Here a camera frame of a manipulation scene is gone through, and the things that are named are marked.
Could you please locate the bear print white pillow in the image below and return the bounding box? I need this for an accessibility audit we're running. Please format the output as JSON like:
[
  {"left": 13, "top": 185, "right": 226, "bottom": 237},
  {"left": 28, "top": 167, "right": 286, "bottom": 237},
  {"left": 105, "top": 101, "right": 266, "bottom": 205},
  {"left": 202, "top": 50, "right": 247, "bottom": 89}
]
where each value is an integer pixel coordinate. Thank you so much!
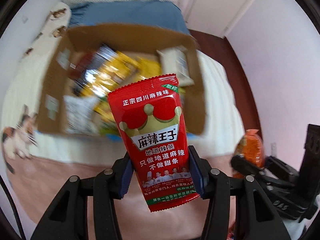
[{"left": 19, "top": 2, "right": 72, "bottom": 63}]

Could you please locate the white grey snack packet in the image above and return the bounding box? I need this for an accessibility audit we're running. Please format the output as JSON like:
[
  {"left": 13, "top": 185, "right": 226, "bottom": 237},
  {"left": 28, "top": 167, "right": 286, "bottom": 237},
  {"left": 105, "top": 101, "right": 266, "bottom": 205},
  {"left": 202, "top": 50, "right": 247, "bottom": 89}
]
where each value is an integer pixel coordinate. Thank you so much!
[{"left": 157, "top": 46, "right": 195, "bottom": 87}]

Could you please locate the pink cat print blanket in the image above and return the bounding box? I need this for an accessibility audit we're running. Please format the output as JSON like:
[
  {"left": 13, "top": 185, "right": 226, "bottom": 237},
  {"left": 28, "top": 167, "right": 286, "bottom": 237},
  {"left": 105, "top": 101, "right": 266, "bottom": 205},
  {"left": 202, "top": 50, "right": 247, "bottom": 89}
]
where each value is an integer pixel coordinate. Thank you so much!
[{"left": 0, "top": 104, "right": 237, "bottom": 240}]

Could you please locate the white door with handle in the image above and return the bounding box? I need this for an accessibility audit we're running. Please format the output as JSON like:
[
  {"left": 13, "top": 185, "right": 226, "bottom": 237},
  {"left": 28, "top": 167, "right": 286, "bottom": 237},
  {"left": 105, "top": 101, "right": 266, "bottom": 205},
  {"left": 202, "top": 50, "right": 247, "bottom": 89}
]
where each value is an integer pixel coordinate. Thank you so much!
[{"left": 186, "top": 0, "right": 254, "bottom": 38}]

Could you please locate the yellow black snack bag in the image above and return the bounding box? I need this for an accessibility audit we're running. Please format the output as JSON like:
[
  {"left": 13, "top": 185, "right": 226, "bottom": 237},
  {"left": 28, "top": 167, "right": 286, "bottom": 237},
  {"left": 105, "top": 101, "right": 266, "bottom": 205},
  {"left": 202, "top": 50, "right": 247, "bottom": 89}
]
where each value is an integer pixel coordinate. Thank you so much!
[{"left": 73, "top": 44, "right": 139, "bottom": 98}]

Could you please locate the blue bed sheet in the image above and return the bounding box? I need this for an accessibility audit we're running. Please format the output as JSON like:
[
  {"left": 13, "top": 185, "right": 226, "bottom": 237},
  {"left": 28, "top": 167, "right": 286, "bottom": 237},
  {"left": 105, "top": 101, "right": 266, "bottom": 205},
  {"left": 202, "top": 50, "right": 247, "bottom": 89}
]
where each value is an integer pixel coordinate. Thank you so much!
[{"left": 69, "top": 1, "right": 190, "bottom": 35}]

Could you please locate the red spicy strip packet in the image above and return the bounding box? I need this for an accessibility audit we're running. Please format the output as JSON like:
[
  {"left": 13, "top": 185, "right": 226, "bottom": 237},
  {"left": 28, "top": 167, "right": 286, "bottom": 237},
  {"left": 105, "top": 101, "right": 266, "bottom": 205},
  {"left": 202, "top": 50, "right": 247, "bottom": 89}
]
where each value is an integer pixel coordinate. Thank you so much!
[{"left": 107, "top": 74, "right": 199, "bottom": 212}]

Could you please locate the small yellow snack packet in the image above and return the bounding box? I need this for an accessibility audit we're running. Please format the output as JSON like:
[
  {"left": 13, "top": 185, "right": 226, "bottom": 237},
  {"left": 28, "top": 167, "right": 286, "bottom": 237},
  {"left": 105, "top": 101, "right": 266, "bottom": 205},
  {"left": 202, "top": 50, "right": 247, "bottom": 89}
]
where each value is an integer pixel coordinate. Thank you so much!
[{"left": 134, "top": 57, "right": 162, "bottom": 82}]

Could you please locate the cardboard box blue outside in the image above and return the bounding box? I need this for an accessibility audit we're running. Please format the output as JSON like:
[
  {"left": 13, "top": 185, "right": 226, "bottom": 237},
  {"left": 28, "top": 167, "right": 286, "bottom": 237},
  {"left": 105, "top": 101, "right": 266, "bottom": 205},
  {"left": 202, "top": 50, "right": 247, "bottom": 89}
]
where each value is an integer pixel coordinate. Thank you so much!
[{"left": 37, "top": 23, "right": 206, "bottom": 135}]

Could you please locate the small orange snack packet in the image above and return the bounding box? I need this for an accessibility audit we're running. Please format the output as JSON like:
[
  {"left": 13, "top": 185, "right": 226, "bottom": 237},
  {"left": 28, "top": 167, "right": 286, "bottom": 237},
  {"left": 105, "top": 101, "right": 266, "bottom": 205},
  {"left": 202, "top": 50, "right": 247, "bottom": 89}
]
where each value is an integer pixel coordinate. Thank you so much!
[{"left": 234, "top": 129, "right": 265, "bottom": 168}]

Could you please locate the green fruit candy packet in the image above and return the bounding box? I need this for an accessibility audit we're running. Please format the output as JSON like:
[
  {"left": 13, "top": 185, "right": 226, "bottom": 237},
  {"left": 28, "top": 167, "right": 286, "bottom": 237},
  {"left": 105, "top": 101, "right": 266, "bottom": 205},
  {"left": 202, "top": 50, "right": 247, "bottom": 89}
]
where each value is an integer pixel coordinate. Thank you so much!
[{"left": 94, "top": 101, "right": 119, "bottom": 135}]

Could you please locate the white crinkled small packet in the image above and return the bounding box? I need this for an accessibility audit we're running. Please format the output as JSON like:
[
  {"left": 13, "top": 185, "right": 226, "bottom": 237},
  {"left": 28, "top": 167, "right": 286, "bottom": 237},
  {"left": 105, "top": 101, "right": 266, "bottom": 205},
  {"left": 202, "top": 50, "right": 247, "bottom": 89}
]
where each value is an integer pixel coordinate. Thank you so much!
[{"left": 63, "top": 95, "right": 99, "bottom": 135}]

